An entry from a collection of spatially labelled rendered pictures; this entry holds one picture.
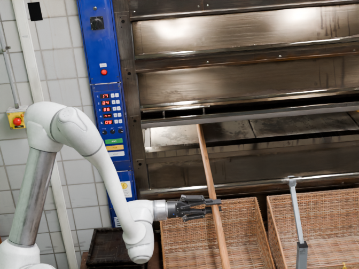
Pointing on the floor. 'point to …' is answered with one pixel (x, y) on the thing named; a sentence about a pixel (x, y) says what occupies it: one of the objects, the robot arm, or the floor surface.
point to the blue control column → (103, 54)
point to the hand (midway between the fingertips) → (213, 205)
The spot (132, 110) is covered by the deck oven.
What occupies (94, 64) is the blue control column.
